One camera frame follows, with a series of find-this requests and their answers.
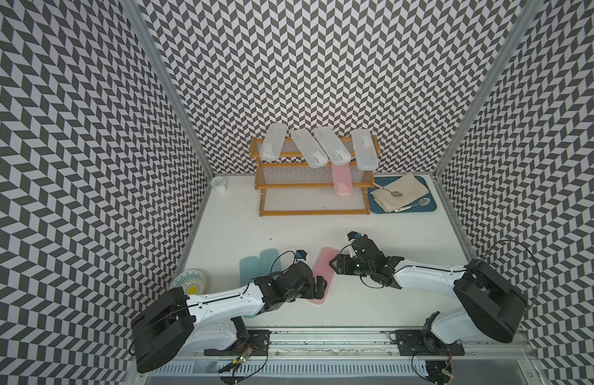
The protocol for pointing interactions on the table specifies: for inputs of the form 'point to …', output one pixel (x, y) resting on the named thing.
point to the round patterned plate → (193, 282)
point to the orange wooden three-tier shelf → (289, 172)
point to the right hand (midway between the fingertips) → (335, 268)
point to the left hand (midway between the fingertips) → (314, 286)
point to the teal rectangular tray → (383, 181)
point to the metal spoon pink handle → (392, 192)
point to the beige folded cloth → (408, 185)
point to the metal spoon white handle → (423, 202)
